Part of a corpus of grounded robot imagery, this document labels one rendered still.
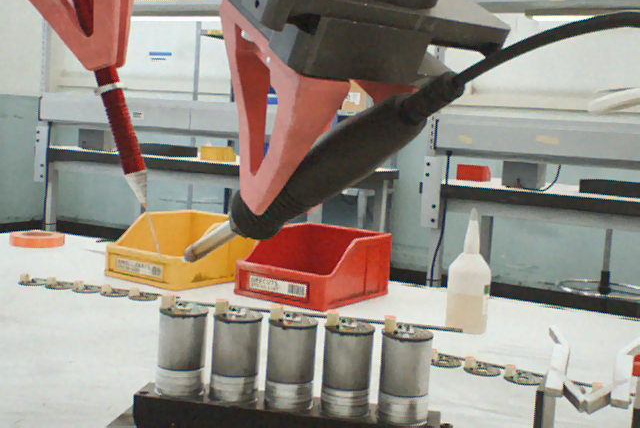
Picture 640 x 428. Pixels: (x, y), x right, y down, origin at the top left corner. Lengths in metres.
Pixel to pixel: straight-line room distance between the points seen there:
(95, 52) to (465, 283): 0.38
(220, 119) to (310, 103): 2.89
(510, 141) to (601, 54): 2.19
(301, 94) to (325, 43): 0.02
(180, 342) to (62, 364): 0.15
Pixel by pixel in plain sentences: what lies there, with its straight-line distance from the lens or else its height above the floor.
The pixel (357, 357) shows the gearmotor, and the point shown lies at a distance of 0.41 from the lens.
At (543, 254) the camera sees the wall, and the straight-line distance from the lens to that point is 4.89.
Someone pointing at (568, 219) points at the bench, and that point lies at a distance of 2.75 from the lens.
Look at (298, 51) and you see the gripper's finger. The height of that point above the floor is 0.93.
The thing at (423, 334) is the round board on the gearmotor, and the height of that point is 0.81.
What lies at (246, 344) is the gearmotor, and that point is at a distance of 0.42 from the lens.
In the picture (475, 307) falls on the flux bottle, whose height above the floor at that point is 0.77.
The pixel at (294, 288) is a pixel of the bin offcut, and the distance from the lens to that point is 0.74.
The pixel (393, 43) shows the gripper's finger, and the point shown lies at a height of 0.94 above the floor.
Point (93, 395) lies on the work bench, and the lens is 0.50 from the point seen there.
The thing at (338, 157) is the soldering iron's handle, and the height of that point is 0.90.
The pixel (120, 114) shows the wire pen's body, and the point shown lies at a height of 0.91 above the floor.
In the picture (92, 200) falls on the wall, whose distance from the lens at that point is 6.43.
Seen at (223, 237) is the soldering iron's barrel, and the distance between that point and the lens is 0.38.
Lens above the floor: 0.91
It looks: 4 degrees down
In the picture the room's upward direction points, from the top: 4 degrees clockwise
